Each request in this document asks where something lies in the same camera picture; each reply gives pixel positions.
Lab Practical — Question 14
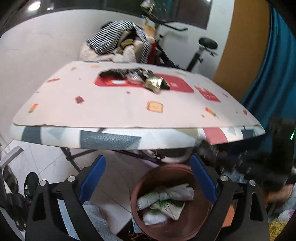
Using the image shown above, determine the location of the white green paper cup stack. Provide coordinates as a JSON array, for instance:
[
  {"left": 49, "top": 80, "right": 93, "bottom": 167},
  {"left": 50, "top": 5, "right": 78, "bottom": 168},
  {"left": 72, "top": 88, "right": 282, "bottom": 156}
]
[{"left": 137, "top": 184, "right": 195, "bottom": 210}]

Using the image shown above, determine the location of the green snack bag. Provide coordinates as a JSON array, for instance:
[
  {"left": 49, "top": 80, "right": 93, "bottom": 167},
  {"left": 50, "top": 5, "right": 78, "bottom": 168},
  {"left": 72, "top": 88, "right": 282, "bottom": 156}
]
[{"left": 143, "top": 76, "right": 170, "bottom": 94}]

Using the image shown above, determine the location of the black glove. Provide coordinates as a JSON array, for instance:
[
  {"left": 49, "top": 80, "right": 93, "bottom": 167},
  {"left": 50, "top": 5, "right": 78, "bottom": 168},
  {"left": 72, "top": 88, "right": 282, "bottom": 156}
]
[{"left": 99, "top": 68, "right": 155, "bottom": 84}]

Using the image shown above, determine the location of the beige knit cloth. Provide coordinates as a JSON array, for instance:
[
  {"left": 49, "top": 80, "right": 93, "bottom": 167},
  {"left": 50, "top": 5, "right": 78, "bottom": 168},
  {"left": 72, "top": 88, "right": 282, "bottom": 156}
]
[{"left": 142, "top": 199, "right": 186, "bottom": 225}]

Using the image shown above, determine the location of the brown round trash bin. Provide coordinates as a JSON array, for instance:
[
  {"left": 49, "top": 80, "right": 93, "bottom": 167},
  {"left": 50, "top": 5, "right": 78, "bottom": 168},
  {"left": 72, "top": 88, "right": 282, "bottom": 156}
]
[{"left": 130, "top": 164, "right": 212, "bottom": 240}]

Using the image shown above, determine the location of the right hand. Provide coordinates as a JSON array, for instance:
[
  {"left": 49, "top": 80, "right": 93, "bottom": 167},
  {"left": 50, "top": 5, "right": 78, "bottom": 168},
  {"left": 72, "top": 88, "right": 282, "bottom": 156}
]
[{"left": 261, "top": 184, "right": 293, "bottom": 207}]

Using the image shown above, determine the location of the black shoe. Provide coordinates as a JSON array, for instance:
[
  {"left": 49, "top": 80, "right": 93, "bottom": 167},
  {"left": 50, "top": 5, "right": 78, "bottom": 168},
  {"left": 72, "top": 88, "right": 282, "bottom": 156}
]
[{"left": 24, "top": 172, "right": 39, "bottom": 200}]

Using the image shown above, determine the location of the blue curtain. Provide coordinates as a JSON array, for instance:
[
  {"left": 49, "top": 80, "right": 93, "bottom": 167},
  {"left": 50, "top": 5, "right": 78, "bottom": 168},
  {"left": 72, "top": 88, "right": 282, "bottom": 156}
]
[{"left": 240, "top": 6, "right": 296, "bottom": 153}]

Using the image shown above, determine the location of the printed table mat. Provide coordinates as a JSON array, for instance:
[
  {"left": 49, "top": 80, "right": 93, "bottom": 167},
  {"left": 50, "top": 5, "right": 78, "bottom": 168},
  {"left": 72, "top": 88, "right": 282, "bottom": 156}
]
[{"left": 11, "top": 61, "right": 265, "bottom": 150}]

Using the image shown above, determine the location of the black exercise bike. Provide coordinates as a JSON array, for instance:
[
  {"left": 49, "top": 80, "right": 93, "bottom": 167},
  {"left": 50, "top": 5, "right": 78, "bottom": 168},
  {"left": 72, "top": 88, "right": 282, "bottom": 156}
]
[{"left": 140, "top": 0, "right": 218, "bottom": 71}]

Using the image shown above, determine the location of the striped shirt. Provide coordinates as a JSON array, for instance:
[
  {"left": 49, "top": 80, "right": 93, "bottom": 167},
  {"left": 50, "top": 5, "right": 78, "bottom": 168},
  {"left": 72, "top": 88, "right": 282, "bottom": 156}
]
[{"left": 86, "top": 21, "right": 151, "bottom": 64}]

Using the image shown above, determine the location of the chair with clothes pile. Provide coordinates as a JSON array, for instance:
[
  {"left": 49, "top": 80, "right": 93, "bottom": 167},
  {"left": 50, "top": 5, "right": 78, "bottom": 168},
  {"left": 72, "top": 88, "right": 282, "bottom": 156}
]
[{"left": 79, "top": 24, "right": 157, "bottom": 64}]

